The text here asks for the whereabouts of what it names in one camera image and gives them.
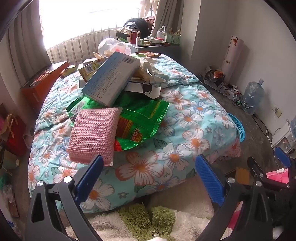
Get hanging cream garment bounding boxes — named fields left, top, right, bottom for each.
left=140, top=0, right=160, bottom=14

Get brown wooden stool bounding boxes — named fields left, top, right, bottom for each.
left=225, top=167, right=250, bottom=185

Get green and white shag rug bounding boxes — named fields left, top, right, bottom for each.
left=66, top=183, right=233, bottom=241

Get yellow green carton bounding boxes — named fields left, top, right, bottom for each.
left=77, top=58, right=109, bottom=82

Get white bottle case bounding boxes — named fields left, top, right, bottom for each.
left=203, top=77, right=239, bottom=99

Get orange wooden chest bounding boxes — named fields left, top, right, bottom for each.
left=21, top=61, right=70, bottom=110

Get black floor cable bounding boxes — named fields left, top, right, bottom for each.
left=252, top=114, right=274, bottom=138

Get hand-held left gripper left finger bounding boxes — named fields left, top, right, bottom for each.
left=25, top=154, right=104, bottom=241

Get small yellow snack packet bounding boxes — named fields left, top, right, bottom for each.
left=60, top=65, right=78, bottom=77

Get pink knitted sponge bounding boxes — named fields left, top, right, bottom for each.
left=68, top=107, right=123, bottom=167

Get clear empty water jug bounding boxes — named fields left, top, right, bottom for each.
left=242, top=78, right=265, bottom=116

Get beige curtain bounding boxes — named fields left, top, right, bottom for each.
left=151, top=0, right=184, bottom=38

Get white plastic jug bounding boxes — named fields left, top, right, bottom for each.
left=157, top=25, right=167, bottom=40

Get light blue cardboard box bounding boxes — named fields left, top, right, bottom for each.
left=81, top=51, right=141, bottom=107

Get green foil snack packet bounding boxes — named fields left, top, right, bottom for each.
left=66, top=95, right=170, bottom=152

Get clear plastic bag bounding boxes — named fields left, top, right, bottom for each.
left=97, top=37, right=130, bottom=56

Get food tray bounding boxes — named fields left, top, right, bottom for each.
left=135, top=51, right=161, bottom=58

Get red bag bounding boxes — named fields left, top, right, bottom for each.
left=5, top=113, right=28, bottom=157

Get grey curtain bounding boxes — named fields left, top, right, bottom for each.
left=6, top=0, right=53, bottom=80

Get blue plastic basket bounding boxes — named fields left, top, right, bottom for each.
left=228, top=113, right=247, bottom=143

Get pink slippers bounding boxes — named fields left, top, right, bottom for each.
left=23, top=133, right=36, bottom=150

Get dark snack bag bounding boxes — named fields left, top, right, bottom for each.
left=205, top=69, right=225, bottom=81

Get floral blue blanket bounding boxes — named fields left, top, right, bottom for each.
left=28, top=54, right=242, bottom=212

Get white and black box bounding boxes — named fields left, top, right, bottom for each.
left=79, top=78, right=162, bottom=100

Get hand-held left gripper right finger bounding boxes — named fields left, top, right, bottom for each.
left=195, top=154, right=273, bottom=241

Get black cables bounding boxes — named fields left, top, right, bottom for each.
left=218, top=82, right=245, bottom=106

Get white cable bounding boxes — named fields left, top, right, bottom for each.
left=265, top=129, right=279, bottom=161

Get white water dispenser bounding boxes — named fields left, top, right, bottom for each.
left=271, top=122, right=296, bottom=154

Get metal balcony railing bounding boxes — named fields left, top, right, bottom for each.
left=46, top=26, right=122, bottom=66

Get dark clothes pile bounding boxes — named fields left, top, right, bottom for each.
left=122, top=17, right=151, bottom=38

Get person's pink clothing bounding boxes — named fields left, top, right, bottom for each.
left=265, top=168, right=290, bottom=184

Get grey side table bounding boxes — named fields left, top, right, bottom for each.
left=128, top=42, right=181, bottom=57

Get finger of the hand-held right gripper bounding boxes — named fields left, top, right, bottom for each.
left=275, top=147, right=292, bottom=168
left=247, top=157, right=269, bottom=181

